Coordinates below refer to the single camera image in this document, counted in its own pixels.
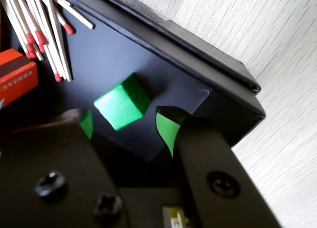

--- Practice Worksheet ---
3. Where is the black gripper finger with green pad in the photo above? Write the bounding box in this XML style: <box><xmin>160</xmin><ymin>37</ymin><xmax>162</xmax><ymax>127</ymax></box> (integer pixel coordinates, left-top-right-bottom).
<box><xmin>0</xmin><ymin>108</ymin><xmax>131</xmax><ymax>228</ymax></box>
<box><xmin>155</xmin><ymin>106</ymin><xmax>283</xmax><ymax>228</ymax></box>

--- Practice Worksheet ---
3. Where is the red-tipped wooden match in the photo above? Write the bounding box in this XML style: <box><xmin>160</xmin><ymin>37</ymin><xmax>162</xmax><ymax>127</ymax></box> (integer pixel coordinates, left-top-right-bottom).
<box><xmin>4</xmin><ymin>0</ymin><xmax>37</xmax><ymax>45</ymax></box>
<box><xmin>42</xmin><ymin>0</ymin><xmax>73</xmax><ymax>82</ymax></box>
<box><xmin>23</xmin><ymin>0</ymin><xmax>63</xmax><ymax>83</ymax></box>
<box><xmin>53</xmin><ymin>7</ymin><xmax>75</xmax><ymax>36</ymax></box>
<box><xmin>0</xmin><ymin>0</ymin><xmax>33</xmax><ymax>60</ymax></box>
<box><xmin>11</xmin><ymin>0</ymin><xmax>48</xmax><ymax>46</ymax></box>
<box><xmin>49</xmin><ymin>0</ymin><xmax>96</xmax><ymax>30</ymax></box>
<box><xmin>0</xmin><ymin>0</ymin><xmax>36</xmax><ymax>53</ymax></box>

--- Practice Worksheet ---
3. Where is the green cube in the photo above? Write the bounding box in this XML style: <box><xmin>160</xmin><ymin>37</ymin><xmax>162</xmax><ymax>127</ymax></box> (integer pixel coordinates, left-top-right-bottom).
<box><xmin>93</xmin><ymin>73</ymin><xmax>152</xmax><ymax>131</ymax></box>

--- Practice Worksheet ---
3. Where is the red matchbox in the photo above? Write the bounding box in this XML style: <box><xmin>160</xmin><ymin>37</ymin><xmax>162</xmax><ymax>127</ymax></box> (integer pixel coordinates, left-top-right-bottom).
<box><xmin>0</xmin><ymin>48</ymin><xmax>40</xmax><ymax>111</ymax></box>

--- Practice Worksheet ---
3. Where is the black shallow tray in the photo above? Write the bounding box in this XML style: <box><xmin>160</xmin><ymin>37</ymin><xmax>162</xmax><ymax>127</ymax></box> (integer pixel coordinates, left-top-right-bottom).
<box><xmin>0</xmin><ymin>0</ymin><xmax>267</xmax><ymax>189</ymax></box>

